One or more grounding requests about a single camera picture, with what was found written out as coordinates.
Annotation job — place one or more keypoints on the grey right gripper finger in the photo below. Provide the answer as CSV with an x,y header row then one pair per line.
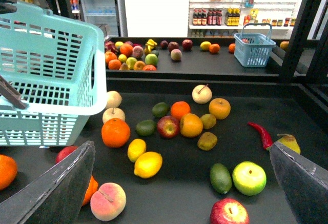
x,y
12,95

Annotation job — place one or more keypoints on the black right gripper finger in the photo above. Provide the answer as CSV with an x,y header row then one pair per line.
x,y
304,184
57,195

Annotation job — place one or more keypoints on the light green shopping basket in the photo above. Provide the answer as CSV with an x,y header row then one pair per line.
x,y
57,64

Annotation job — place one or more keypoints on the large yellow lemon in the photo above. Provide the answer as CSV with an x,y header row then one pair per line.
x,y
148,165

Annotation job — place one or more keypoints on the small yellow lemon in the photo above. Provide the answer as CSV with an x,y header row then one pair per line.
x,y
136,148

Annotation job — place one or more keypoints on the blue basket far shelf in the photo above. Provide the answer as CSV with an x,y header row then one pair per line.
x,y
253,49

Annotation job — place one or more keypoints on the orange under finger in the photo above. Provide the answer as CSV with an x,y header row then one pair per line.
x,y
92,188

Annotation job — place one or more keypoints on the red apple left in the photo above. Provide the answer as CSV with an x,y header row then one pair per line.
x,y
62,154

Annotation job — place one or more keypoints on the red apple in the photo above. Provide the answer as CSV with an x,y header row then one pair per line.
x,y
168,127
228,210
62,154

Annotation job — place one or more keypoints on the yellow pear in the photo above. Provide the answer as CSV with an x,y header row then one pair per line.
x,y
289,141

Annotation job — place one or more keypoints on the pink peach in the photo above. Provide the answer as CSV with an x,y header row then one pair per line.
x,y
108,201

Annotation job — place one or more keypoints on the orange at left edge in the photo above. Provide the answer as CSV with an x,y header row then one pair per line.
x,y
8,171

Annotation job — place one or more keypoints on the green apple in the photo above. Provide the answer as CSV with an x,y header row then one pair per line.
x,y
249,178

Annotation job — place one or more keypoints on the red chili pepper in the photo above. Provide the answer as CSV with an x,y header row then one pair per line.
x,y
264,134

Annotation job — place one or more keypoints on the red apple front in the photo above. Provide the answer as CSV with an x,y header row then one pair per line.
x,y
228,210

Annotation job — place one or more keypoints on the green avocado right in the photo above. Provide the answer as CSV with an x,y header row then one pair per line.
x,y
220,178

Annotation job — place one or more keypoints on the green avocado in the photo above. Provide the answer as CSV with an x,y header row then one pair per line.
x,y
220,178
146,127

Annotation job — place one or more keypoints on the large orange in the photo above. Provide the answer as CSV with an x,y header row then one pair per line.
x,y
115,133

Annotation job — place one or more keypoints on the white pear front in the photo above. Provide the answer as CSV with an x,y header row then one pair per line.
x,y
111,113

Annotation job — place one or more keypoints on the white pear lying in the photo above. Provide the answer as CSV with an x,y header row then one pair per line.
x,y
114,99

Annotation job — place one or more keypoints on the green avocado centre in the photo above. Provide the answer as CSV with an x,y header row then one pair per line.
x,y
146,127

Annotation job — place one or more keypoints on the yellow orange fruit back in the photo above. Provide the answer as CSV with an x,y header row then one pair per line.
x,y
220,108

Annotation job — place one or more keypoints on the yellow orange fruit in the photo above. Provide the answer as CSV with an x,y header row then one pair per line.
x,y
220,108
190,125

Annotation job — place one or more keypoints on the brown kiwi back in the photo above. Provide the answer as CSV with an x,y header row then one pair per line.
x,y
208,121

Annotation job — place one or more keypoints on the far fruit pile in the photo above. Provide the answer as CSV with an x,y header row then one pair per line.
x,y
130,56

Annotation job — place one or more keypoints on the yellow orange fruit front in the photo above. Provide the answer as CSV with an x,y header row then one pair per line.
x,y
190,125

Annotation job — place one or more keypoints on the red apple centre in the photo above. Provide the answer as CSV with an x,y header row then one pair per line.
x,y
168,127

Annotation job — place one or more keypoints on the green lime back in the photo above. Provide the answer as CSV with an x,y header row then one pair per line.
x,y
160,110

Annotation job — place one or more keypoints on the white pear back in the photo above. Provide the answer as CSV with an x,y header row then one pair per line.
x,y
202,94

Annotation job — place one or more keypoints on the small orange tangerine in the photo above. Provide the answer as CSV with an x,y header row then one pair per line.
x,y
179,109

